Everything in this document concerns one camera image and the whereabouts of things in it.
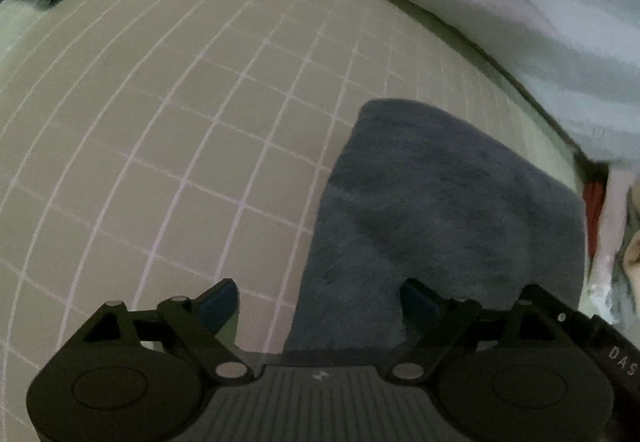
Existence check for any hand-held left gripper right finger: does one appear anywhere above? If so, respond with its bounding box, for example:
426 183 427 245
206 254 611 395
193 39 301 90
391 277 573 381

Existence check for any blue denim garment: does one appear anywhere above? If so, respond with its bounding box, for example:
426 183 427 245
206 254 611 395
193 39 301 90
285 98 588 354

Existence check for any red object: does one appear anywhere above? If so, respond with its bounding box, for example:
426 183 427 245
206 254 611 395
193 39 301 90
582 179 607 263

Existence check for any green grid mat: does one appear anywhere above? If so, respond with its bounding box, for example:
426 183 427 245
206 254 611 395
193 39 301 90
0 0 591 373

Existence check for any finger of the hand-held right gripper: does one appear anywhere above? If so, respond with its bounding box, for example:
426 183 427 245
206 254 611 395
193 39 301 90
526 284 600 344

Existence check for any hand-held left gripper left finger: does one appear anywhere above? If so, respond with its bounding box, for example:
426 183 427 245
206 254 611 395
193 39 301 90
60 278 252 381

